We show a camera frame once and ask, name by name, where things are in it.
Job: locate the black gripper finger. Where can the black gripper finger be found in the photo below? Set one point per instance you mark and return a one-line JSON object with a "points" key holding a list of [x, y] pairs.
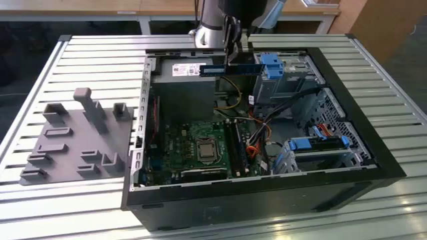
{"points": [[232, 37]]}

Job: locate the blue RAM stick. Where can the blue RAM stick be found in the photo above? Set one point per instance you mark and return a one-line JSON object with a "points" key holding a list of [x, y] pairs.
{"points": [[249, 68]]}

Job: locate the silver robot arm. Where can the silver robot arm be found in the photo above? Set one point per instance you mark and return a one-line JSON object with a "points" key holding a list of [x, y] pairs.
{"points": [[209, 15]]}

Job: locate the black RAM slot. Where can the black RAM slot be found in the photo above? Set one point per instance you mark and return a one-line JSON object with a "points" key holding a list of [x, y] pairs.
{"points": [[229, 147]]}

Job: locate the blue disk carrier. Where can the blue disk carrier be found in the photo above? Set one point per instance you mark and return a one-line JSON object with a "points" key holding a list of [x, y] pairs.
{"points": [[271, 66], [300, 144]]}

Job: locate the metal drive cage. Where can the metal drive cage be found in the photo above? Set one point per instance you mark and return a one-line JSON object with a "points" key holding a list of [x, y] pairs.
{"points": [[290, 85], [320, 160]]}

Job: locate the grey power supply unit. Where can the grey power supply unit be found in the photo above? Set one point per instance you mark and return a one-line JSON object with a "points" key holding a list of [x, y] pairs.
{"points": [[183, 95]]}

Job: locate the wooden cabinet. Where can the wooden cabinet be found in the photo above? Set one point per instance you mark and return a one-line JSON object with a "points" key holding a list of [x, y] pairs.
{"points": [[383, 25]]}

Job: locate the green motherboard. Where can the green motherboard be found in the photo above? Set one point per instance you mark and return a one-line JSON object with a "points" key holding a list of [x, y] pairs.
{"points": [[176, 140]]}

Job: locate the wooden desk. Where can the wooden desk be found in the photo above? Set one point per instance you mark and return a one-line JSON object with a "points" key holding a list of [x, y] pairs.
{"points": [[83, 7]]}

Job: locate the silver CPU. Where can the silver CPU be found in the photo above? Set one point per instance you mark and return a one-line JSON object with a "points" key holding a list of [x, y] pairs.
{"points": [[207, 152]]}

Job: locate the black graphics card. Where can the black graphics card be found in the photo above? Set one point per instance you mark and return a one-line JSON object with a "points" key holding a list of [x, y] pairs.
{"points": [[203, 173]]}

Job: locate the grey parts rack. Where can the grey parts rack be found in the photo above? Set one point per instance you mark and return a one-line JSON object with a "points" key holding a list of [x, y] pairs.
{"points": [[83, 150]]}

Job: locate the black PC case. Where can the black PC case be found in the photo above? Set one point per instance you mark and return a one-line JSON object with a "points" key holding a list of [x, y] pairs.
{"points": [[233, 200]]}

